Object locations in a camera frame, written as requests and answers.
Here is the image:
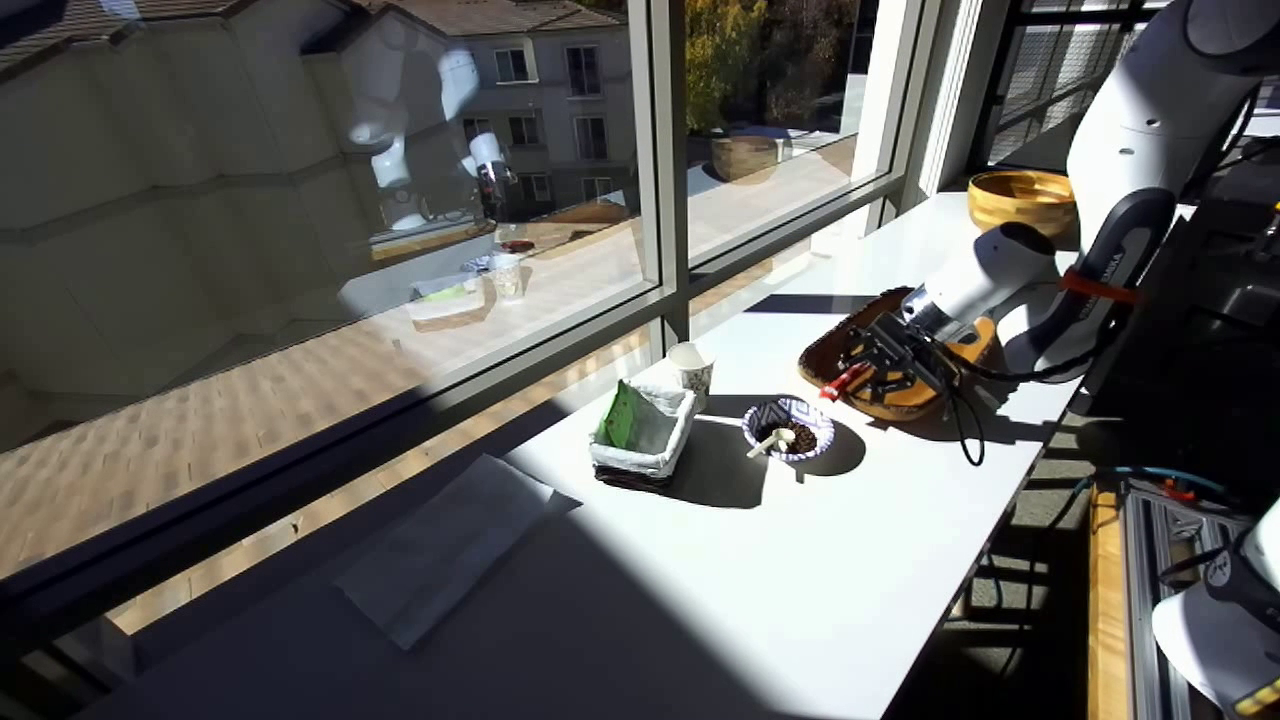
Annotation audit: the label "white device with green mark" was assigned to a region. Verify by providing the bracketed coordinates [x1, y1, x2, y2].
[1146, 495, 1280, 720]

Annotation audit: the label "brown oblong wooden bowl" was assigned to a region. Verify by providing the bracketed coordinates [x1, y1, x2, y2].
[794, 286, 1005, 429]

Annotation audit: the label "yellow wooden board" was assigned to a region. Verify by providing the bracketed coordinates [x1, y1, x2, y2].
[1083, 481, 1140, 720]

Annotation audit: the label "small white round bowl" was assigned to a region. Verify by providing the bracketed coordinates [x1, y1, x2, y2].
[739, 396, 839, 467]

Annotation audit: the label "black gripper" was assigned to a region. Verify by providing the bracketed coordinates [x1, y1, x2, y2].
[839, 294, 967, 408]

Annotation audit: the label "small light spoon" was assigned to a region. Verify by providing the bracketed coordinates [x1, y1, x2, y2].
[743, 421, 807, 464]

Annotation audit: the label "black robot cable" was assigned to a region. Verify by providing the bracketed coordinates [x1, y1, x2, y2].
[917, 331, 1087, 471]

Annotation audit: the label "round light wooden bowl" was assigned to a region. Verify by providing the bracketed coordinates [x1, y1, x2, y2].
[964, 163, 1083, 247]

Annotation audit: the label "green packet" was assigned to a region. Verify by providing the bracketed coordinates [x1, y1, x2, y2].
[591, 379, 648, 451]

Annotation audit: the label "white paper cup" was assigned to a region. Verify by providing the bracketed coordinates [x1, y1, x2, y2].
[664, 342, 721, 400]

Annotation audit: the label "white rectangular tray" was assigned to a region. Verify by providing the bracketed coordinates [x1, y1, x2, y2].
[582, 378, 703, 485]

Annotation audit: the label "window frame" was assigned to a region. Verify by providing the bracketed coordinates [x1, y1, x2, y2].
[0, 0, 1175, 658]

